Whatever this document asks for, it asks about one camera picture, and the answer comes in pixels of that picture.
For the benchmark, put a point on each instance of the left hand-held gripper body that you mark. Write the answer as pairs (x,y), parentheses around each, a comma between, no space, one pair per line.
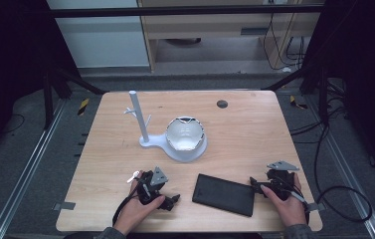
(148,191)

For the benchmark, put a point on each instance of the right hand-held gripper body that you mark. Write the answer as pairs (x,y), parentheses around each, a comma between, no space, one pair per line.
(279,182)

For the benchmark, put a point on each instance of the black case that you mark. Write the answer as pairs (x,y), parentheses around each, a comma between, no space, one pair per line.
(223,195)

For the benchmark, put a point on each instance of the person's left hand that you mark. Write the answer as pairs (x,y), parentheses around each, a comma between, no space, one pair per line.
(135,212)

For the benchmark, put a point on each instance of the person's right hand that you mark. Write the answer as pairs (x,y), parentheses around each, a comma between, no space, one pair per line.
(291,210)

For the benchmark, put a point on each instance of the grey tape piece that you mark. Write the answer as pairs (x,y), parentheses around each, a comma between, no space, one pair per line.
(64,205)
(316,207)

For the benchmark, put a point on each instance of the white tree stand with base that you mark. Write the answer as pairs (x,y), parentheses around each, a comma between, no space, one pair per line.
(178,151)

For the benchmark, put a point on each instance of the white bowl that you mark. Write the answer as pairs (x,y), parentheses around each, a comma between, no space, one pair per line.
(185,134)

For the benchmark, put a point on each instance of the yellow black hazard tape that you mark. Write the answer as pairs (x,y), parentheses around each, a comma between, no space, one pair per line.
(83,107)
(297,102)

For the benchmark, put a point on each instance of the dark round table grommet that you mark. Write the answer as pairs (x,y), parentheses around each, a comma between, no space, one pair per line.
(222,104)

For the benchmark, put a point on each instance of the black metal stand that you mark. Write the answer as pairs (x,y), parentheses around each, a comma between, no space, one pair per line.
(322,96)
(47,99)

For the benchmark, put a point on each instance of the black curtain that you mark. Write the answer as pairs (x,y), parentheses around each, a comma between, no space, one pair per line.
(367,73)
(9,66)

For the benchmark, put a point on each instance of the white cabinet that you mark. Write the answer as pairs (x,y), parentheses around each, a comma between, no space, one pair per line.
(98,40)

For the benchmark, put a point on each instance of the wooden cabinet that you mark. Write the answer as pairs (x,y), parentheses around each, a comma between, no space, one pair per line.
(208,30)

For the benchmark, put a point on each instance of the black horizontal bar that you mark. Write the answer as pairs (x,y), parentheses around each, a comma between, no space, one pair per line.
(175,12)

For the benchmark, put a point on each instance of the metal floor rail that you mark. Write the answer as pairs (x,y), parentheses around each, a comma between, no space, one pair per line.
(26,169)
(347,169)

